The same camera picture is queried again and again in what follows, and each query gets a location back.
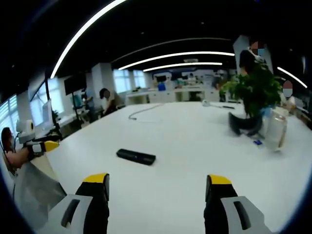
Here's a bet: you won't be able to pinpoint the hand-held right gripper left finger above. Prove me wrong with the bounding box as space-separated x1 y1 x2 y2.
40 173 110 234

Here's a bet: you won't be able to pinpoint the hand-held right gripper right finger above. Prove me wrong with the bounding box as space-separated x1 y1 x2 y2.
204 174 273 234

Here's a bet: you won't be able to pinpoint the black remote control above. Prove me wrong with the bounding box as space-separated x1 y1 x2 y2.
116 148 156 166

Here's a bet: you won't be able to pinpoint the white computer monitor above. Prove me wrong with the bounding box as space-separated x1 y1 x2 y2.
41 99 53 130

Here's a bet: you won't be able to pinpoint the black curved headset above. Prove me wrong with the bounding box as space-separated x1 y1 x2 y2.
228 111 264 137

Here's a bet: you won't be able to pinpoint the clear plastic bottle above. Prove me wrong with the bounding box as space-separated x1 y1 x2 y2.
264 107 289 152

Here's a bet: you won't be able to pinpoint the green potted plant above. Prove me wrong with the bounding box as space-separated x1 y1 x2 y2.
219 60 283 119

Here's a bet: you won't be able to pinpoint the white counter cabinets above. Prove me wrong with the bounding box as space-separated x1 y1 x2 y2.
125 87 221 105

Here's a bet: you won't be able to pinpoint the black wall monitor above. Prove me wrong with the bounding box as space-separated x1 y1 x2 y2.
63 74 87 94

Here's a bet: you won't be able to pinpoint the grey cable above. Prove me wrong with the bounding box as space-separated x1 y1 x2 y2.
128 103 163 120

